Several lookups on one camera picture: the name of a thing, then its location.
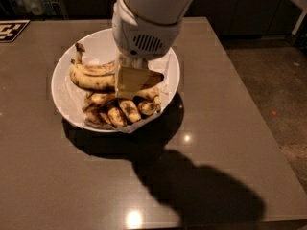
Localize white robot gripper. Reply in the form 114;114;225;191
112;0;182;100

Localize spotted yellow banana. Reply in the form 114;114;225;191
69;43;164;93

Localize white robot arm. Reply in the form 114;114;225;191
112;0;307;99

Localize left back spotted banana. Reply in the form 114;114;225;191
73;61;114;77

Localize bottom right banana end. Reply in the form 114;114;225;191
118;99;141;123

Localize right curved spotted banana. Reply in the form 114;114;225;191
136;86;161;112

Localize small right banana end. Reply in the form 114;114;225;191
138;100;156;116

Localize bottom middle banana end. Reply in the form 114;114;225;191
106;103;127;127

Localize left lower spotted banana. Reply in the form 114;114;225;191
83;93;115;112

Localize white paper bowl liner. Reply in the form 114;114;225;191
54;48;180;133

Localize white bowl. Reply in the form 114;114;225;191
51;29;180;133

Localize bottom left banana end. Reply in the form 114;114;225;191
86;111;111;126

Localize white jugs in background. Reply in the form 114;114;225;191
17;0;55;16

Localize black white fiducial marker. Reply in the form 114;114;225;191
0;20;30;43

